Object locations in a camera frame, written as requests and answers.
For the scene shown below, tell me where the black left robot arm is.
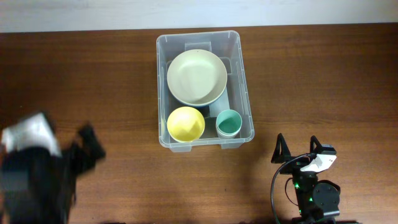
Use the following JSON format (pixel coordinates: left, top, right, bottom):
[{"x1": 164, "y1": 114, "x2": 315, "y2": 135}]
[{"x1": 1, "y1": 123, "x2": 106, "y2": 223}]

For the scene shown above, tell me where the beige bowl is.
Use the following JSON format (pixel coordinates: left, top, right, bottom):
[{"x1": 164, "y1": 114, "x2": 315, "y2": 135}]
[{"x1": 167, "y1": 49, "x2": 228, "y2": 105}]

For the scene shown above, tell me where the grey plastic cup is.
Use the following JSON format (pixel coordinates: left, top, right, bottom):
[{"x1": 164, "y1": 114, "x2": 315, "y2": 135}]
[{"x1": 216, "y1": 122, "x2": 241, "y2": 139}]

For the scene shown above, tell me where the green plastic cup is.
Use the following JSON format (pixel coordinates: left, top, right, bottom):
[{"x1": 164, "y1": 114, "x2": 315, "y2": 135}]
[{"x1": 216, "y1": 110, "x2": 243, "y2": 127}]

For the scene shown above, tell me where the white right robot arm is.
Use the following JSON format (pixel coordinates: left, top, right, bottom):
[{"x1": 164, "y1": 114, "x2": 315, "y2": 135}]
[{"x1": 270, "y1": 133, "x2": 341, "y2": 223}]

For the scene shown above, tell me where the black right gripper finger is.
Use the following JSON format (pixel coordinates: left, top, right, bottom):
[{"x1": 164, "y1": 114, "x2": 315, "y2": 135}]
[
  {"x1": 310, "y1": 136, "x2": 322, "y2": 154},
  {"x1": 271, "y1": 133, "x2": 292, "y2": 164}
]

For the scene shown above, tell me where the yellow small bowl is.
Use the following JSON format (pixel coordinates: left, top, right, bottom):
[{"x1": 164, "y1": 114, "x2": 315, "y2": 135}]
[{"x1": 167, "y1": 106, "x2": 205, "y2": 142}]

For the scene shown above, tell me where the clear plastic storage bin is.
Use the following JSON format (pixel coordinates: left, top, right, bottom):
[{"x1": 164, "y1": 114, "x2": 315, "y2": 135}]
[{"x1": 156, "y1": 30, "x2": 254, "y2": 152}]

